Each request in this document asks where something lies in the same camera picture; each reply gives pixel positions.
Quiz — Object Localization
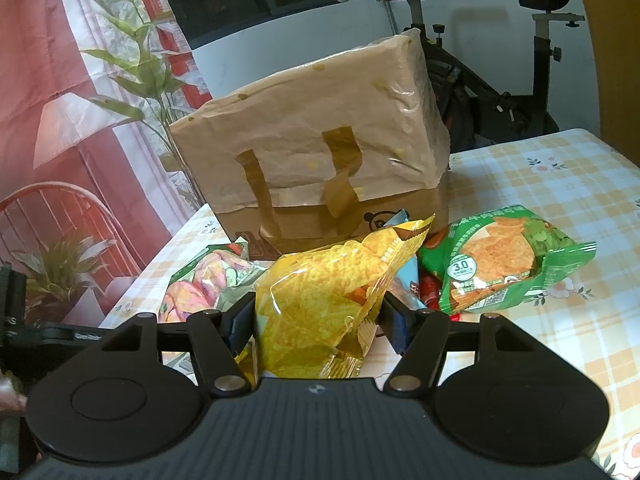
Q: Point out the cardboard box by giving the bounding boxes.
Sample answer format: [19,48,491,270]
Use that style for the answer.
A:
[169,27,453,261]

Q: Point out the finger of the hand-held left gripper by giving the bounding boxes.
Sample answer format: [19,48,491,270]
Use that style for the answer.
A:
[42,325,119,345]

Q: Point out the green pink snack packet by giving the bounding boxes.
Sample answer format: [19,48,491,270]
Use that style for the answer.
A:
[159,242,256,326]

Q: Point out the printed wall cloth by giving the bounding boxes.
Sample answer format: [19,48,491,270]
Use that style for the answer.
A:
[0,0,221,331]

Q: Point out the wooden panel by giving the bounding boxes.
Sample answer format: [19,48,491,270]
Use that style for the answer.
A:
[570,0,640,171]

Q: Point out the red snack packet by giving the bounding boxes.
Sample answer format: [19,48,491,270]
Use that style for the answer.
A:
[420,275,452,314]

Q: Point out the green chip bag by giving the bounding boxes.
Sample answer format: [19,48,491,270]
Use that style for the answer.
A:
[417,205,597,316]

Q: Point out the blue snack packet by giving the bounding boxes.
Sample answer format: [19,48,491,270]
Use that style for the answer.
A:
[387,210,428,313]

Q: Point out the black exercise bike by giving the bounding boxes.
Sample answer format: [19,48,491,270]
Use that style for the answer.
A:
[350,0,586,153]

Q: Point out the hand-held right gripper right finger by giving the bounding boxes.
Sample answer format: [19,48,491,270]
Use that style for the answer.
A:
[382,292,533,393]

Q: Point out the checked tablecloth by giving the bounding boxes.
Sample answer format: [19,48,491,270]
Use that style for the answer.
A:
[97,127,640,480]

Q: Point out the person's left hand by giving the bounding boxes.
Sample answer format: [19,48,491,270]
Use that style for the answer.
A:
[0,375,28,413]

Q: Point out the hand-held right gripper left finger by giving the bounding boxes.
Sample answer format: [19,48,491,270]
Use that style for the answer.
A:
[107,292,258,398]

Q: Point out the yellow chip bag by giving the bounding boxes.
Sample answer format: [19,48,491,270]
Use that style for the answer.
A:
[235,214,436,380]

